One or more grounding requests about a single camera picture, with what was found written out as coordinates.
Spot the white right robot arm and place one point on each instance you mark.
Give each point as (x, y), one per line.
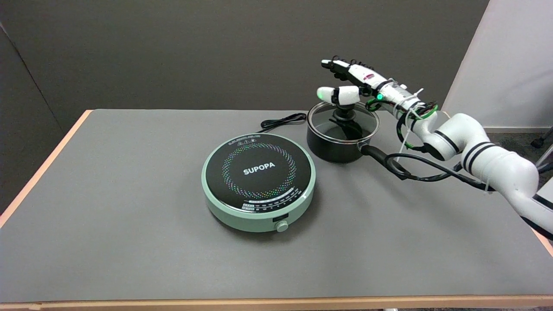
(497, 164)

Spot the glass pot lid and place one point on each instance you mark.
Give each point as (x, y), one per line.
(322, 119)

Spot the green round induction cooker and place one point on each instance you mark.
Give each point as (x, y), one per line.
(258, 216)

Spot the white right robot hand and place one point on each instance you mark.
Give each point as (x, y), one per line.
(367, 77)

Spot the white stand leg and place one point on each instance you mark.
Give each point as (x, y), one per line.
(545, 156)

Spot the black caster wheel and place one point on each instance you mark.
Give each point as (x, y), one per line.
(538, 142)

